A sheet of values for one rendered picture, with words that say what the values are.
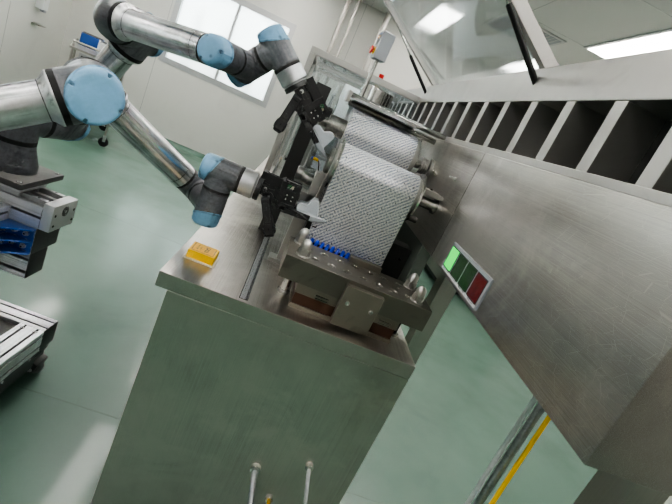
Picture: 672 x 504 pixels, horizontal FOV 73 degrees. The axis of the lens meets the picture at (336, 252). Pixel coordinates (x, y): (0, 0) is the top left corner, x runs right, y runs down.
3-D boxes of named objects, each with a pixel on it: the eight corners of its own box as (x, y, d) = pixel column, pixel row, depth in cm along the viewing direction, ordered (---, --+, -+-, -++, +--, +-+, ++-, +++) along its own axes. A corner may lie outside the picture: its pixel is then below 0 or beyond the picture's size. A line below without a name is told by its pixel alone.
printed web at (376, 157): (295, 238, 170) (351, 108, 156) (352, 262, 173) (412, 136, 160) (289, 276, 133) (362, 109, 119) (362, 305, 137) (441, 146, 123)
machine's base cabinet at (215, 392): (232, 259, 368) (271, 160, 345) (305, 288, 378) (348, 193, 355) (71, 549, 128) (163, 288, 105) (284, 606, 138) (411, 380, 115)
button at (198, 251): (192, 248, 123) (195, 240, 122) (217, 258, 124) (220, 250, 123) (185, 256, 116) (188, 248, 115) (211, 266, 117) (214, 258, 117)
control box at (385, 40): (365, 55, 175) (376, 29, 172) (380, 63, 177) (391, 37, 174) (369, 55, 168) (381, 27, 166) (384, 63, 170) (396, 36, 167)
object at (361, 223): (306, 235, 130) (332, 176, 125) (380, 266, 133) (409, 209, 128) (306, 236, 129) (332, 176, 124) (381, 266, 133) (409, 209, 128)
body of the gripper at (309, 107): (332, 117, 124) (312, 74, 120) (304, 131, 125) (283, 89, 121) (331, 116, 131) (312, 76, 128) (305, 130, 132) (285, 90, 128)
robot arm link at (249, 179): (234, 195, 121) (239, 190, 129) (250, 202, 122) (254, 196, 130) (244, 169, 119) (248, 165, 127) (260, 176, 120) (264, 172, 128)
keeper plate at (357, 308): (329, 319, 116) (347, 282, 113) (365, 333, 117) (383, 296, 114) (329, 323, 113) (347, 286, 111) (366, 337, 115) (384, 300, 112)
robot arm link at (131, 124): (43, 71, 107) (185, 203, 141) (46, 80, 99) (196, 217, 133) (80, 39, 108) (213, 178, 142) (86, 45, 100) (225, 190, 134)
